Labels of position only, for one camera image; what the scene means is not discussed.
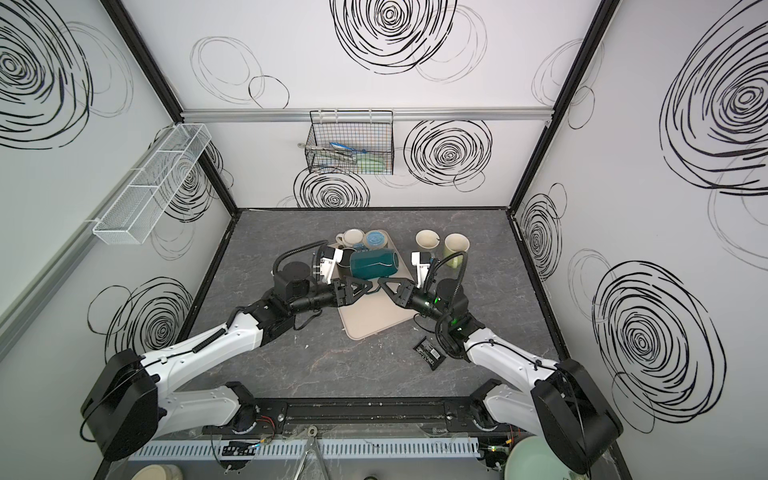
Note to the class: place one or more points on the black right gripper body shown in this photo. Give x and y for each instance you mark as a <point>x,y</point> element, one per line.
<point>405,294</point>

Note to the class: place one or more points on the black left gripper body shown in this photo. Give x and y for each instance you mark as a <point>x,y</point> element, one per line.
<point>343,292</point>

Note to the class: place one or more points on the dark green mug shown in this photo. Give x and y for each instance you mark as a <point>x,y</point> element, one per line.
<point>374,264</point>

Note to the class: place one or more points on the grey mug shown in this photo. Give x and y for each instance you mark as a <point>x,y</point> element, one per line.
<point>427,241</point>

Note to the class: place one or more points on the light green mug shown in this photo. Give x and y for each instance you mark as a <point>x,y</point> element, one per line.
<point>453,243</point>

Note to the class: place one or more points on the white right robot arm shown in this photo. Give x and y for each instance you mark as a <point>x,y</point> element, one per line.
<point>462,336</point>

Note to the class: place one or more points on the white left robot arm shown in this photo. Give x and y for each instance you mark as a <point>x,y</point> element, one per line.
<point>138,397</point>

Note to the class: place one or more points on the blue butterfly mug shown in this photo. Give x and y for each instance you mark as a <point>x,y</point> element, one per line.
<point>375,240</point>

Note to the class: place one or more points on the cream white mug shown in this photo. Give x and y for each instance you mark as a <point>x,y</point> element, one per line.
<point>351,239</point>

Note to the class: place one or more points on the beige plastic tray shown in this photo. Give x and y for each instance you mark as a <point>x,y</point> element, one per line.
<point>372,314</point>

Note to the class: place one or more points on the black snack packet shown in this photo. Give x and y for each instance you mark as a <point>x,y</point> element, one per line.
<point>429,353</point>

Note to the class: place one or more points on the light green plate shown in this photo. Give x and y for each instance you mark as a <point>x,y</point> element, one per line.
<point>532,459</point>

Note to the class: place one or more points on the beige round object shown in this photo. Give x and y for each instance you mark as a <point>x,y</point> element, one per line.
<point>159,472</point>

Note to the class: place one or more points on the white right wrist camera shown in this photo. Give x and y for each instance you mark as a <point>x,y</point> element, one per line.
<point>421,261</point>

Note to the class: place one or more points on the utensils in wire basket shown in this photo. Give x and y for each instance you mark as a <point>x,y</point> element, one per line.
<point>342,156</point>

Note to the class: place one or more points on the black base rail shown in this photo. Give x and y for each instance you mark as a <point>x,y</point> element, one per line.
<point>360,411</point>

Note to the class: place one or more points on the black wire basket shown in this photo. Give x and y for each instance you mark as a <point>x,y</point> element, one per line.
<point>371,130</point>

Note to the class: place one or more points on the white slotted cable duct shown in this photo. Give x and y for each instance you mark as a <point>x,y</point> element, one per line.
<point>334,449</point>

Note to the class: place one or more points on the white wire shelf basket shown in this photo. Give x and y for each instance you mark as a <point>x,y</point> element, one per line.
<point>167,183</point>

